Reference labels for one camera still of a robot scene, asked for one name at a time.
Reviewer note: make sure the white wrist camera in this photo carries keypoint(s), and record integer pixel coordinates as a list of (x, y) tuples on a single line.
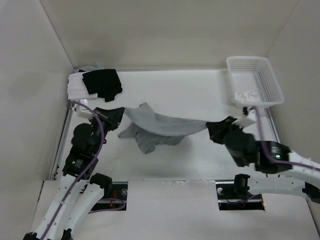
[(248, 117), (81, 111)]

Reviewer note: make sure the white crumpled tank top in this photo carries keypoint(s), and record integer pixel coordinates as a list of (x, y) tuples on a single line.
[(252, 95)]

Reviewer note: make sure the folded white tank top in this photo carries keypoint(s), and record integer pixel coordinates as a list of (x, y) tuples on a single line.
[(76, 89)]

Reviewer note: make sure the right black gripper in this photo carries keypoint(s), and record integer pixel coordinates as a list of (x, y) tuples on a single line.
[(216, 128)]

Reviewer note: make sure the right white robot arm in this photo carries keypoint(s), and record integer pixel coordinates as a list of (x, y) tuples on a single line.
[(286, 172)]

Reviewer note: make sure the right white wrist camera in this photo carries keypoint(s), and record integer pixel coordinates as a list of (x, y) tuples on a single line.
[(248, 117)]

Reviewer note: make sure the folded light grey tank top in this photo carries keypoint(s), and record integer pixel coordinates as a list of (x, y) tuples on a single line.
[(89, 68)]

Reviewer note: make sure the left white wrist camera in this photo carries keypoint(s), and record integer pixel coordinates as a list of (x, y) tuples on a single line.
[(81, 111)]

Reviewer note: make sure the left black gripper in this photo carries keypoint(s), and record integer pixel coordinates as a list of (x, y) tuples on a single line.
[(112, 117)]

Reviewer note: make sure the white plastic laundry basket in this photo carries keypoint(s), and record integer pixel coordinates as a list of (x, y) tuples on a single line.
[(254, 73)]

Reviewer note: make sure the folded black tank top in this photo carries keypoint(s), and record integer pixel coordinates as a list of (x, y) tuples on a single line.
[(105, 83)]

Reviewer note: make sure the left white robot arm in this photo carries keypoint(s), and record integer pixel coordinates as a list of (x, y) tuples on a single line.
[(79, 189)]

